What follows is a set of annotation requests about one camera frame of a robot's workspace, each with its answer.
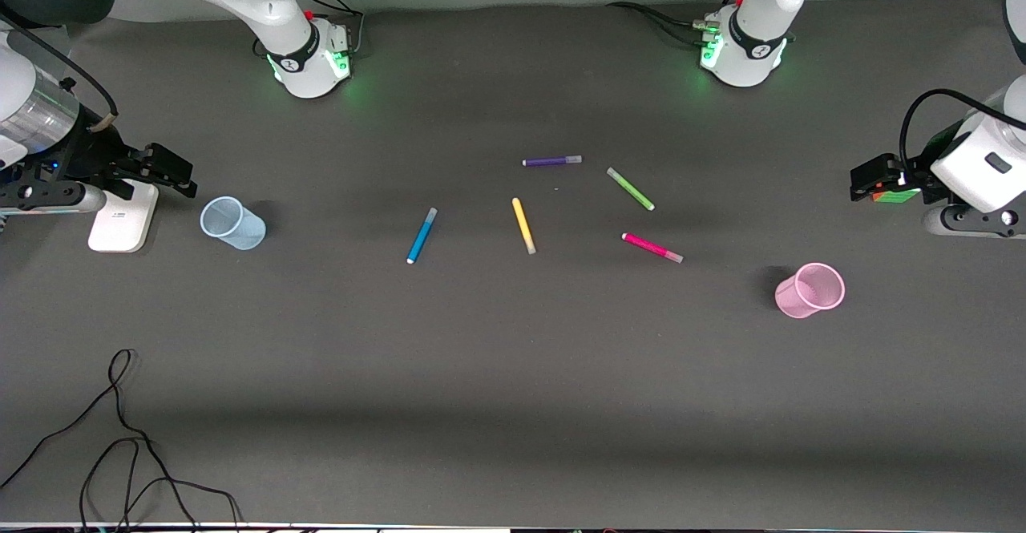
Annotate pink marker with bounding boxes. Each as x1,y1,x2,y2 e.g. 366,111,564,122
621,232,685,264

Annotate blue marker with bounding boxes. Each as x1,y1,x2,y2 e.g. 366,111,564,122
406,207,439,265

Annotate white flat rounded device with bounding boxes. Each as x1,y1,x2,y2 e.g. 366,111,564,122
87,180,160,254

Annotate translucent blue plastic cup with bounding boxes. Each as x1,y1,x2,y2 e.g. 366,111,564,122
200,196,267,251

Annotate pink plastic cup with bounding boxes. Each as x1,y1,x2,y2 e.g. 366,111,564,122
774,262,846,320

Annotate green marker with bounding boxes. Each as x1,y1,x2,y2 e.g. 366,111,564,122
606,167,656,212

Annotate yellow marker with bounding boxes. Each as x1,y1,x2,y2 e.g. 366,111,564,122
511,196,537,256

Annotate black left arm wrist cable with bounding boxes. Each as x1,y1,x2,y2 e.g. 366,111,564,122
899,88,1026,172

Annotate black arm wrist cable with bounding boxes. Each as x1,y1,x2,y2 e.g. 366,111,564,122
0,14,120,133
899,88,1026,172

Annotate black right arm wrist cable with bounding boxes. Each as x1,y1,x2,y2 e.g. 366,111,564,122
0,14,120,133

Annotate black right arm base cables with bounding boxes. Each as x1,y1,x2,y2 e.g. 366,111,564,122
252,0,366,59

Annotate black arm base cables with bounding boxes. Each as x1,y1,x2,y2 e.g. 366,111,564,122
606,0,750,46
252,0,366,59

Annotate loose thin black cable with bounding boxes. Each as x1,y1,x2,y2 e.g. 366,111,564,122
0,348,242,531

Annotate black left arm base cables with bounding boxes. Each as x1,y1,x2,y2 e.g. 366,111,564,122
606,0,750,46

